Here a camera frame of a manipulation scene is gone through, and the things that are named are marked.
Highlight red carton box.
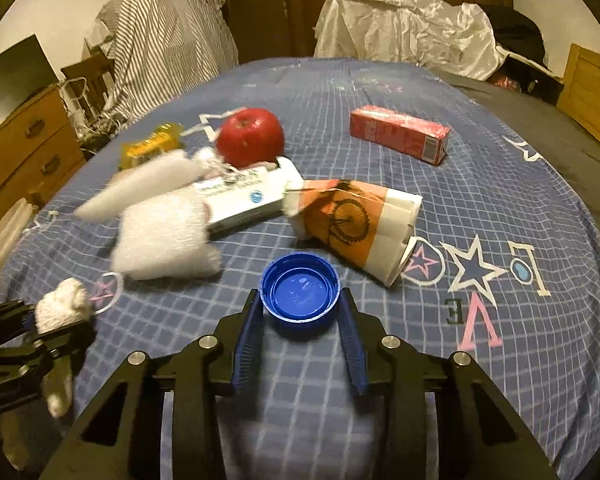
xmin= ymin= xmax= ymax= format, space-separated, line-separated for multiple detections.
xmin=350 ymin=105 xmax=452 ymax=166

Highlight wooden chair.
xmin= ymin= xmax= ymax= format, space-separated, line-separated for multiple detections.
xmin=60 ymin=52 xmax=118 ymax=113

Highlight orange bicycle print paper cup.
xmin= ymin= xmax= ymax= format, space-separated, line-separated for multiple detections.
xmin=282 ymin=177 xmax=424 ymax=288

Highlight wooden side cabinet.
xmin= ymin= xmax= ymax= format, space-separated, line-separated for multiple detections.
xmin=556 ymin=42 xmax=600 ymax=151

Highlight small white crumpled tissue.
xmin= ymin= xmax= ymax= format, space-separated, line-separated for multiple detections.
xmin=190 ymin=147 xmax=236 ymax=181

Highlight white fuzzy sock pair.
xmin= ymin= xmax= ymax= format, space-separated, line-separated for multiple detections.
xmin=111 ymin=192 xmax=224 ymax=281

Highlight dark grey bed sheet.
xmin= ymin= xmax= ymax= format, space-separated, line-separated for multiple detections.
xmin=450 ymin=70 xmax=600 ymax=261

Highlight blue plastic bottle cap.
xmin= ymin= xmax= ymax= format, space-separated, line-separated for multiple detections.
xmin=261 ymin=254 xmax=341 ymax=336

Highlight tangle of white cables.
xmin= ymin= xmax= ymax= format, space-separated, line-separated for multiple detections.
xmin=61 ymin=76 xmax=127 ymax=147

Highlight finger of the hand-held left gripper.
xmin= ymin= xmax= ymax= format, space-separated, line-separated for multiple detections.
xmin=0 ymin=300 xmax=37 ymax=350
xmin=0 ymin=321 xmax=97 ymax=418

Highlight white foam piece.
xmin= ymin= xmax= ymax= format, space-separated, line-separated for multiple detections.
xmin=75 ymin=150 xmax=203 ymax=222

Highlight dark wooden wardrobe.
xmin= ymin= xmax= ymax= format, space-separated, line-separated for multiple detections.
xmin=205 ymin=0 xmax=512 ymax=67

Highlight grey striped cloth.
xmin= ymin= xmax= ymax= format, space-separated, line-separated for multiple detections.
xmin=82 ymin=0 xmax=241 ymax=122

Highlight black monitor screen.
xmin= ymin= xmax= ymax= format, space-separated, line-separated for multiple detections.
xmin=0 ymin=35 xmax=64 ymax=142

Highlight small white sock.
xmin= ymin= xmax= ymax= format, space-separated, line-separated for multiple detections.
xmin=32 ymin=278 xmax=96 ymax=418

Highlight white plastic sheet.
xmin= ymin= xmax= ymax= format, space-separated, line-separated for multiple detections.
xmin=312 ymin=0 xmax=511 ymax=81

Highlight white medicine box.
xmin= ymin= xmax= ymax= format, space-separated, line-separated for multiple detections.
xmin=192 ymin=157 xmax=306 ymax=236

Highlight yellow snack packet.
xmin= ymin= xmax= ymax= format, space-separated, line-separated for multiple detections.
xmin=119 ymin=122 xmax=186 ymax=171

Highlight red apple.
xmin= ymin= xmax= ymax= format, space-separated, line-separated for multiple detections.
xmin=215 ymin=107 xmax=286 ymax=168

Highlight red patterned object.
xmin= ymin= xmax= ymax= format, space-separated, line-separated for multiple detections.
xmin=491 ymin=71 xmax=525 ymax=92

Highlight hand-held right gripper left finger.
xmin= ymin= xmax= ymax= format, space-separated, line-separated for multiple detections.
xmin=39 ymin=287 xmax=266 ymax=480

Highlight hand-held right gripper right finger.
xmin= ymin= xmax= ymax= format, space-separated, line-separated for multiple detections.
xmin=336 ymin=287 xmax=557 ymax=480

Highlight wooden dresser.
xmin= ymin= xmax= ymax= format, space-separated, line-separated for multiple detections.
xmin=0 ymin=85 xmax=88 ymax=223

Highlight black cloth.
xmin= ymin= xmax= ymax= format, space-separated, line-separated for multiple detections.
xmin=480 ymin=4 xmax=549 ymax=68

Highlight blue grid printed blanket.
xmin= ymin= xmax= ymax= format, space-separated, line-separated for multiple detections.
xmin=0 ymin=57 xmax=600 ymax=480

